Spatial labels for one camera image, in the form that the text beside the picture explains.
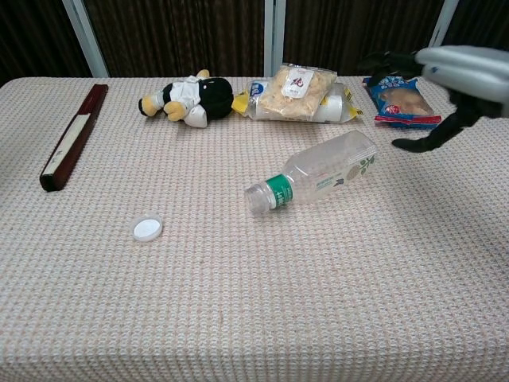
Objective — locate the clear bag of flaky snack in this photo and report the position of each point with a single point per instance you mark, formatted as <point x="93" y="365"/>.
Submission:
<point x="294" y="97"/>

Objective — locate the black white penguin plush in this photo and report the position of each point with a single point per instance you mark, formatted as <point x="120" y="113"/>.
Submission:
<point x="210" y="97"/>

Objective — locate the transparent plastic bottle green label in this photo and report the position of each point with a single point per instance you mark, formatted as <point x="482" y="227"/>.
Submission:
<point x="318" y="175"/>

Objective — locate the clear yellow-edged pack white rolls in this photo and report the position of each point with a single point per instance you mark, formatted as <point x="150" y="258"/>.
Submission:
<point x="332" y="109"/>

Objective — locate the beige cloth-covered table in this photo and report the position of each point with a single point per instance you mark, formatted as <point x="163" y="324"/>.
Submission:
<point x="199" y="278"/>

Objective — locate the dark screen panel white frame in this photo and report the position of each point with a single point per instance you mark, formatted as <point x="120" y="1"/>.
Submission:
<point x="338" y="36"/>
<point x="485" y="24"/>
<point x="36" y="36"/>
<point x="179" y="36"/>

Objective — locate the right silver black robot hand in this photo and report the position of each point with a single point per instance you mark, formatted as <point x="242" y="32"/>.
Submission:
<point x="469" y="71"/>

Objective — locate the blue snack bag with pastries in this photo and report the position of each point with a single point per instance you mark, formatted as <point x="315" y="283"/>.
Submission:
<point x="401" y="103"/>

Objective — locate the translucent white bottle cap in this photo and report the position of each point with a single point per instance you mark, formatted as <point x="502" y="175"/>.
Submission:
<point x="146" y="228"/>

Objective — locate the dark red folded fan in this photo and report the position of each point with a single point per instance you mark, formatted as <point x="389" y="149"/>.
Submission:
<point x="75" y="135"/>

